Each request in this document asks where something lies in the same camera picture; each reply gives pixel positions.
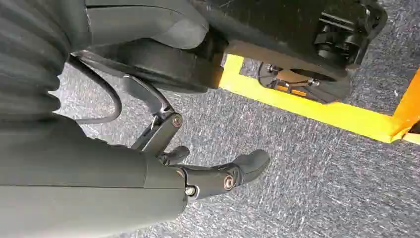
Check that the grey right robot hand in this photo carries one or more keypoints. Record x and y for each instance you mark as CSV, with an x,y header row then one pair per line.
x,y
72,184

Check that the ribbed grey right arm sleeve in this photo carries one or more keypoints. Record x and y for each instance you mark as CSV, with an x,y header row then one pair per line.
x,y
29,56

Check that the black robot foot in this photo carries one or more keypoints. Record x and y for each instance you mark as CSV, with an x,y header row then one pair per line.
x,y
279,29

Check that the yellow floor tape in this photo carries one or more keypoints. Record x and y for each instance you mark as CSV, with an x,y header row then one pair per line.
x,y
328,113

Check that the orange floor tape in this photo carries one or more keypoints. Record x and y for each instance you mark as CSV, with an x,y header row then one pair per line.
x,y
408,105

